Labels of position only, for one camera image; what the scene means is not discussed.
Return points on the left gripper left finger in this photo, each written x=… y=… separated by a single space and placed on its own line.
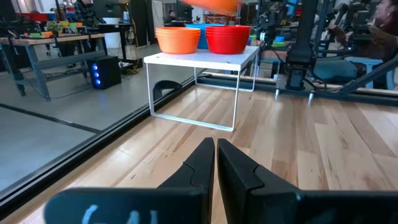
x=133 y=207

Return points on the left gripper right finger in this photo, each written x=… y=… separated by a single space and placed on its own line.
x=280 y=207

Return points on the blue plastic mini bowl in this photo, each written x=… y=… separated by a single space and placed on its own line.
x=202 y=39

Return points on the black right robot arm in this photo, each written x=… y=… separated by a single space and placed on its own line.
x=301 y=46

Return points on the black floor tape strip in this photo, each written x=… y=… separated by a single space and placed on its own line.
x=46 y=118

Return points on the black arched object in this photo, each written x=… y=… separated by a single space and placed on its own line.
x=166 y=82

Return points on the black computer tower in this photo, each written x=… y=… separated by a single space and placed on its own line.
x=107 y=71

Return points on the white perforated metal shelf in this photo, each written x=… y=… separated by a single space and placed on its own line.
x=202 y=57

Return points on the light blue stool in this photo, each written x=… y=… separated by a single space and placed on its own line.
x=363 y=62

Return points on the seated person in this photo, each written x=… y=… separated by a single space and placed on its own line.
x=367 y=40

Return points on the gray-legged wooden workbench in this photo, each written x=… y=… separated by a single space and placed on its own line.
x=37 y=40

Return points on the small green potted plant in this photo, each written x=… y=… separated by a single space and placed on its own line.
x=54 y=27

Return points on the black table edge rail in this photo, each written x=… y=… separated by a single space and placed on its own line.
x=382 y=99
x=93 y=144

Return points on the silver metal post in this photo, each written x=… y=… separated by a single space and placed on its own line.
x=277 y=95
x=311 y=99

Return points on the black diagonal frame strut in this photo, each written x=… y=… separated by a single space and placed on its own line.
x=370 y=74

